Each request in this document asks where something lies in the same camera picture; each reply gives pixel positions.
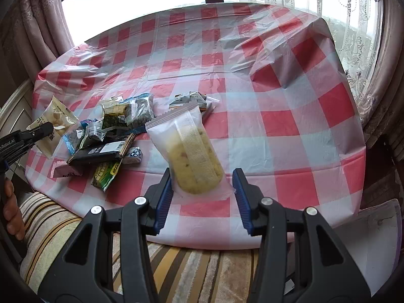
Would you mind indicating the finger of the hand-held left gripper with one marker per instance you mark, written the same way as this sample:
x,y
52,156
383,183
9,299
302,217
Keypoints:
x,y
41,130

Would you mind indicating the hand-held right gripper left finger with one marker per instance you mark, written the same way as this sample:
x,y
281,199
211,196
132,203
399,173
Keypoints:
x,y
164,195

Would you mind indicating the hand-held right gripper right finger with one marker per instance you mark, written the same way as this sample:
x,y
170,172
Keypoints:
x,y
243,198

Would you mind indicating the blue cartoon seed packet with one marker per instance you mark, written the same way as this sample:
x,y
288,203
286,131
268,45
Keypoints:
x,y
73,140

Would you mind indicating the frosted yellow cake packet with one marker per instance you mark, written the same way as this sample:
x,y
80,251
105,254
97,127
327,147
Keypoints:
x,y
192,151

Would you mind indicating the long black snack packet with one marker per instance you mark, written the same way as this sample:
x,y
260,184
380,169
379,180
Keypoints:
x,y
97,153

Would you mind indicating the cream packet of white snacks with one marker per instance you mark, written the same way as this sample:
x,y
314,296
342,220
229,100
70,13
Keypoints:
x,y
60,116

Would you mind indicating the person's left hand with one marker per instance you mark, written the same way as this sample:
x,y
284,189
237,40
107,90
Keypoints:
x,y
12,216

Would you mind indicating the cream cabinet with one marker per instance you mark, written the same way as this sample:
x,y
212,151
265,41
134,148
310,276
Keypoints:
x,y
15,107

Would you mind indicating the pink snack packet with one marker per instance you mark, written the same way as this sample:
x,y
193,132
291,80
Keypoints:
x,y
66,171

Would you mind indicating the small blue white patterned packet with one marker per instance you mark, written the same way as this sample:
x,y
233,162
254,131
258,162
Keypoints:
x,y
132,157

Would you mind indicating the small clear snack packet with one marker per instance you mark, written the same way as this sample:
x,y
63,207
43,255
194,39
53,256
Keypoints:
x,y
94,131

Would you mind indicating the green snack packet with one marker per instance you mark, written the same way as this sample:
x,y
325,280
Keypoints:
x,y
105,173

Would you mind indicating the striped sofa cushion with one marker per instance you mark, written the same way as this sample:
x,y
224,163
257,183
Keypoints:
x,y
189,268

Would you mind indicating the beige snack packet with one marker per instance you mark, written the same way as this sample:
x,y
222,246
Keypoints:
x,y
116,113
186,99

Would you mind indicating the blue-edged clear seed packet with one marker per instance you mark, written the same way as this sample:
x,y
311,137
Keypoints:
x,y
142,110

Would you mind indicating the red white checkered tablecloth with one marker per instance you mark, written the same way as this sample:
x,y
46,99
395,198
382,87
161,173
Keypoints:
x,y
284,116

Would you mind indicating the white orange snack packet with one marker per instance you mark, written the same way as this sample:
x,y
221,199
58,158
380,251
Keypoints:
x,y
206,107

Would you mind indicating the pink patterned curtain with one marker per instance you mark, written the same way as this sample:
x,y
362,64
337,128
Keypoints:
x,y
383,69
34,22

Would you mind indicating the white lace curtain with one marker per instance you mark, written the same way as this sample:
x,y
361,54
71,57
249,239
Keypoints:
x,y
347,22

